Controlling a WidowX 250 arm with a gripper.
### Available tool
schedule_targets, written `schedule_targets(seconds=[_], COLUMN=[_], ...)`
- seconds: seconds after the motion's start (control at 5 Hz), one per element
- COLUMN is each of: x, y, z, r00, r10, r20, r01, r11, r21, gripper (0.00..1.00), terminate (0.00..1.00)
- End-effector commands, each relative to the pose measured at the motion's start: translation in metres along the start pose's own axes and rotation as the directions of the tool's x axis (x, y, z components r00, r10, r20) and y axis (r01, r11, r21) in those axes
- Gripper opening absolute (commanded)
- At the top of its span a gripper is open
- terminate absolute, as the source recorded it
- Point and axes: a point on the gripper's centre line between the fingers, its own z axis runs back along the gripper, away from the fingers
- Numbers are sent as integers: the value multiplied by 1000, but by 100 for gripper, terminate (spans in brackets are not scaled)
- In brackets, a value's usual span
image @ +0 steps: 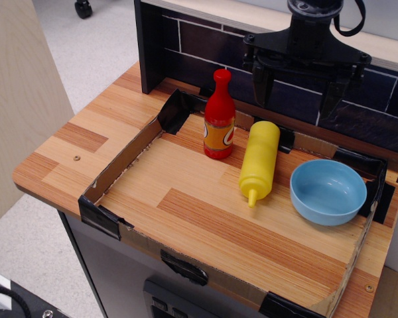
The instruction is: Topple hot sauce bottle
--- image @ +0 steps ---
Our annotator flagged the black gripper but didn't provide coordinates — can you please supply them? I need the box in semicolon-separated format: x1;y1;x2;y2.
243;16;372;119

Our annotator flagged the red hot sauce bottle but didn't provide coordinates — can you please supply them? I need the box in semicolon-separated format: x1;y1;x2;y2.
204;69;235;160

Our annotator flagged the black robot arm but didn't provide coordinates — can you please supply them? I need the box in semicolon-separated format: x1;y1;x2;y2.
243;1;372;119

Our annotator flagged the yellow mustard squeeze bottle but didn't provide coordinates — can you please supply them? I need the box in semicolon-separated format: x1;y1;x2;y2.
239;121;281;208

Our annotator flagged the dark tile backsplash panel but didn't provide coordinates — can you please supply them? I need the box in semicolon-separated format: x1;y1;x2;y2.
135;1;398;170

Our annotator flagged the light blue bowl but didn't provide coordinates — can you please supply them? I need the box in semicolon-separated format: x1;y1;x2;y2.
290;159;367;226

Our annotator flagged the black caster wheel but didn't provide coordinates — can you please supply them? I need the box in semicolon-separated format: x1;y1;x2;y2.
74;0;93;19

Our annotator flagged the grey control panel with buttons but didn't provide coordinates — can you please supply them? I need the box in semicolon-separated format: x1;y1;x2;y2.
143;280;201;317

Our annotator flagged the grey cabinet under table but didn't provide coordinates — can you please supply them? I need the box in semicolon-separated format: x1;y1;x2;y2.
60;213;260;317

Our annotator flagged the light wooden board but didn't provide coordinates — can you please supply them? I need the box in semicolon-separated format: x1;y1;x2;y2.
0;1;74;218

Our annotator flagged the black metal base with screw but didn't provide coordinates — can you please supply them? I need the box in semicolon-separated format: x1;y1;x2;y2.
0;281;68;317

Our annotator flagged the black cable loop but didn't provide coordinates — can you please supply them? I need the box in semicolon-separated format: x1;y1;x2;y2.
331;0;366;38

